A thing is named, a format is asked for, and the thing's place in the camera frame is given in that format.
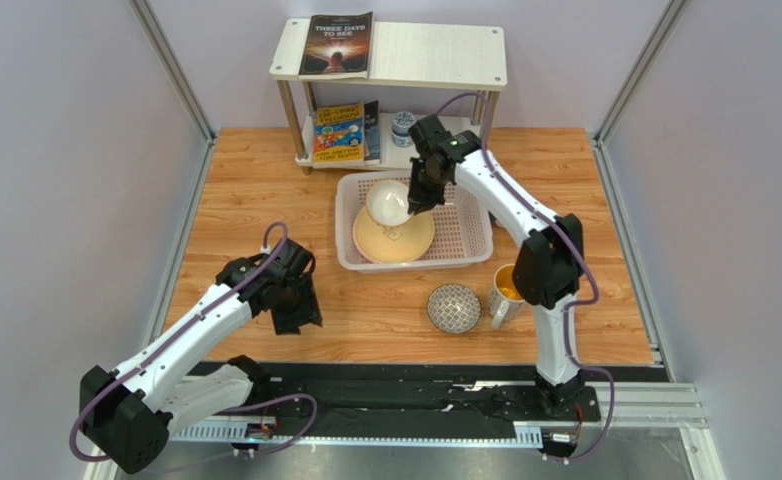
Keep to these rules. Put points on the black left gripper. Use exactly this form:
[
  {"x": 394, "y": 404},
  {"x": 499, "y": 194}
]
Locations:
[{"x": 307, "y": 312}]

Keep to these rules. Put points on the dark blue book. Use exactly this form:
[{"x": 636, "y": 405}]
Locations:
[{"x": 372, "y": 132}]

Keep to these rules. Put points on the white plastic basket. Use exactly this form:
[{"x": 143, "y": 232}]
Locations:
[{"x": 463, "y": 231}]

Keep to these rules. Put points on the pink plate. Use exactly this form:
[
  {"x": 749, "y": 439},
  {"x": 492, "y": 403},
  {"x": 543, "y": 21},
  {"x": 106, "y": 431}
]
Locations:
[{"x": 358, "y": 256}]

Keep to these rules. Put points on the white two-tier shelf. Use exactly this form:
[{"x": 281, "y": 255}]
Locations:
[{"x": 404, "y": 55}]

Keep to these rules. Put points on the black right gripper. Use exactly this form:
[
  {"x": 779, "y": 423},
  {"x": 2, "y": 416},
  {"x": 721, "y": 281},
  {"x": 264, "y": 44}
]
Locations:
[{"x": 425, "y": 189}]

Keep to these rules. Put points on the blue white ceramic jar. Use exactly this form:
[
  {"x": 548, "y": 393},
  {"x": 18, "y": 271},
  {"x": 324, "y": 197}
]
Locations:
[{"x": 401, "y": 122}]

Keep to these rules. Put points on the dark Three Days book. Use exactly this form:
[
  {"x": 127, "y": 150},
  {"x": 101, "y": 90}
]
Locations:
[{"x": 337, "y": 47}]

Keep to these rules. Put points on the yellow plate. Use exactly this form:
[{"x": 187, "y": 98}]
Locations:
[{"x": 399, "y": 244}]

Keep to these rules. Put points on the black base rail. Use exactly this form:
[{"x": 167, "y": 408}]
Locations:
[{"x": 430, "y": 402}]

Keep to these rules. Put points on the patterned mug yellow inside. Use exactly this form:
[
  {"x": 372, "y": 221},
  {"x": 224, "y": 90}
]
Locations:
[{"x": 504, "y": 302}]

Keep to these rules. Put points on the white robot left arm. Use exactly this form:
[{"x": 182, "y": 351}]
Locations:
[{"x": 129, "y": 413}]

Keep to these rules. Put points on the grey patterned bowl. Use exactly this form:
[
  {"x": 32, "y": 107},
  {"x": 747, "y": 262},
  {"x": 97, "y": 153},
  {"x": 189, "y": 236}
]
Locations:
[{"x": 454, "y": 308}]

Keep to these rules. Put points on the white striped bowl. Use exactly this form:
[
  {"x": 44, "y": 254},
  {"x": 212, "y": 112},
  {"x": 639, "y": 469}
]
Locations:
[{"x": 387, "y": 203}]

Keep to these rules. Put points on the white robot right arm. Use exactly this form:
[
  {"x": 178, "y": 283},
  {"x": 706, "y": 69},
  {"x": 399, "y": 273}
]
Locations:
[{"x": 550, "y": 260}]

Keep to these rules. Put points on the yellow treehouse book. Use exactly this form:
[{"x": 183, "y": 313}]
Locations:
[{"x": 339, "y": 136}]

